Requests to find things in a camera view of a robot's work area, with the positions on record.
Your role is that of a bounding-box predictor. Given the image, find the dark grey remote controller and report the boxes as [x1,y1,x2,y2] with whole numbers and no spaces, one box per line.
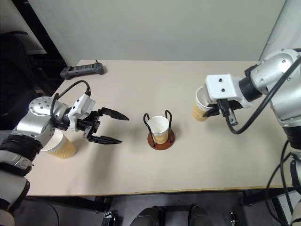
[59,59,108,81]

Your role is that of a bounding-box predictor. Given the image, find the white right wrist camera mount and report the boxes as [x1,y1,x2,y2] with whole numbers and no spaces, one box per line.
[205,73,250,110]

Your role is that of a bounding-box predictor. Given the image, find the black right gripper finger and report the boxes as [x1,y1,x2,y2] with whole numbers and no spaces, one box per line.
[202,106,221,118]

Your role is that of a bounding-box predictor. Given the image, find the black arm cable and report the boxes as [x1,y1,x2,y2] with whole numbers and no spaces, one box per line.
[224,50,301,135]
[50,80,93,124]

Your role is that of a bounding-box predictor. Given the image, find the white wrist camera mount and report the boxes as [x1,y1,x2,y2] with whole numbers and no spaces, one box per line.
[68,94,97,132]
[205,73,250,110]

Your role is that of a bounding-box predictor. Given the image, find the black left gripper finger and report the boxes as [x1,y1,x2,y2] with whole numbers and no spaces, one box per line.
[101,107,130,121]
[90,135,123,145]

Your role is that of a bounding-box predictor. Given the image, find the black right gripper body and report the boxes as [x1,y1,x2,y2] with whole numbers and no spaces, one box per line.
[217,98,244,126]

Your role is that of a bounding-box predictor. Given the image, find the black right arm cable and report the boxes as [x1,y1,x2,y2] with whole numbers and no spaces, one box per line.
[224,50,301,135]

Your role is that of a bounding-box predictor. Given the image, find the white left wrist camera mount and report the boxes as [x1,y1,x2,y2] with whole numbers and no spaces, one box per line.
[68,94,97,132]

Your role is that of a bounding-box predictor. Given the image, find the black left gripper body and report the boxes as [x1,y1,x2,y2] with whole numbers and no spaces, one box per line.
[76,110,104,142]

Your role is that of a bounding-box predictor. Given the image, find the black wire cup holder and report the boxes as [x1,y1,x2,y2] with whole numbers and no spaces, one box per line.
[143,109,176,151]

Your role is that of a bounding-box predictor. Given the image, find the ribbed brown paper cup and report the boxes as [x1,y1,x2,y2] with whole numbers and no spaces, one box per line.
[146,115,170,145]
[40,129,77,161]
[191,86,218,122]

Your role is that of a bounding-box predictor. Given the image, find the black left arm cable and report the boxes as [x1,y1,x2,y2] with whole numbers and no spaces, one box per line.
[50,80,93,124]

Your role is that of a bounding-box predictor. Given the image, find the black chair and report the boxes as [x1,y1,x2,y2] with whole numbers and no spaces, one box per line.
[0,30,47,134]

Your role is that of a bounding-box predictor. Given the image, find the dark rounded shape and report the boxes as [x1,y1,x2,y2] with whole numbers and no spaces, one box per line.
[130,206,165,226]
[189,205,210,226]

